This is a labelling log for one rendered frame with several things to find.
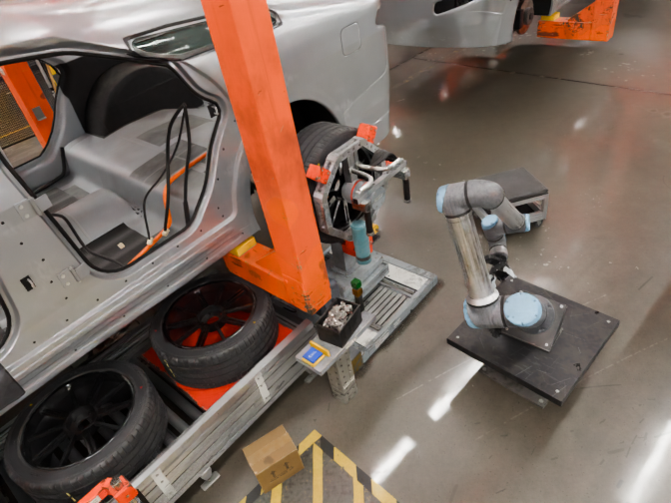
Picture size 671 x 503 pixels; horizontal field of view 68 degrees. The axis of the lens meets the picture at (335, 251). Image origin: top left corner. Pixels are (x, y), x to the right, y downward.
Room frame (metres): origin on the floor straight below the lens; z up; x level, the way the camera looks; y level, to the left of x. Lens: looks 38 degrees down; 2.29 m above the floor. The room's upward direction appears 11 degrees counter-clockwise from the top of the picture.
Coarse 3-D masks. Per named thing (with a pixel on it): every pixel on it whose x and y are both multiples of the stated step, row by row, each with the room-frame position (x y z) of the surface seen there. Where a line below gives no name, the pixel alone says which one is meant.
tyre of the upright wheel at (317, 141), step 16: (304, 128) 2.54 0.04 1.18; (320, 128) 2.50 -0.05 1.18; (336, 128) 2.47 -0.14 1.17; (352, 128) 2.49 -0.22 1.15; (304, 144) 2.40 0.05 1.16; (320, 144) 2.34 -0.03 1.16; (336, 144) 2.39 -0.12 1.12; (304, 160) 2.31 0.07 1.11; (320, 160) 2.29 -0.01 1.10; (320, 240) 2.22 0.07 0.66; (336, 240) 2.30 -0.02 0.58
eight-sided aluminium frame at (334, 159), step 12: (348, 144) 2.39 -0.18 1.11; (360, 144) 2.38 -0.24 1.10; (372, 144) 2.45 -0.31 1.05; (336, 156) 2.26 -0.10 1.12; (336, 168) 2.25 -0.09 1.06; (324, 192) 2.17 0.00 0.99; (324, 204) 2.16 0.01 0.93; (324, 216) 2.15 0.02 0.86; (372, 216) 2.40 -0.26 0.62; (324, 228) 2.17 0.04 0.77; (348, 228) 2.33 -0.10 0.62; (348, 240) 2.24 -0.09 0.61
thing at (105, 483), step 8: (104, 480) 1.14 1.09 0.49; (96, 488) 1.11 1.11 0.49; (104, 488) 1.10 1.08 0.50; (112, 488) 1.09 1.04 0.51; (128, 488) 1.08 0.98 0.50; (88, 496) 1.08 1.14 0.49; (96, 496) 1.08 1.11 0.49; (104, 496) 1.09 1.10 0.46; (120, 496) 1.05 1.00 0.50; (128, 496) 1.06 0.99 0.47
